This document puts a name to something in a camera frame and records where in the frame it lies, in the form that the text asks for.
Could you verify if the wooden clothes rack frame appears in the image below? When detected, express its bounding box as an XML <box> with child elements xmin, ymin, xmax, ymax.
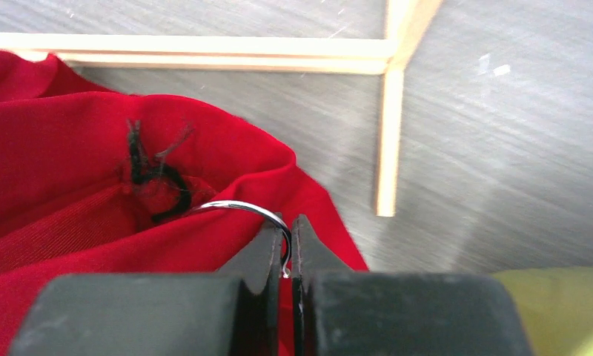
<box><xmin>0</xmin><ymin>1</ymin><xmax>442</xmax><ymax>217</ymax></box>

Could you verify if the wooden hanger with metal hook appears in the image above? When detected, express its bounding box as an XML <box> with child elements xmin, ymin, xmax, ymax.
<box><xmin>189</xmin><ymin>200</ymin><xmax>292</xmax><ymax>279</ymax></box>

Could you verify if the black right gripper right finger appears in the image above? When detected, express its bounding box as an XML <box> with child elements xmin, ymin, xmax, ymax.
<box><xmin>291</xmin><ymin>215</ymin><xmax>533</xmax><ymax>355</ymax></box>

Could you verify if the red garment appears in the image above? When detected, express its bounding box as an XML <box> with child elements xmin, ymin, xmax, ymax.
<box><xmin>0</xmin><ymin>51</ymin><xmax>367</xmax><ymax>355</ymax></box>

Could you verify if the green plastic laundry basket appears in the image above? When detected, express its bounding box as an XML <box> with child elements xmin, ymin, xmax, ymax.
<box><xmin>493</xmin><ymin>267</ymin><xmax>593</xmax><ymax>355</ymax></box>

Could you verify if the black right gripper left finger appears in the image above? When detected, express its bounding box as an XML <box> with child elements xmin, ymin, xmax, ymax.
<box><xmin>9</xmin><ymin>218</ymin><xmax>283</xmax><ymax>355</ymax></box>

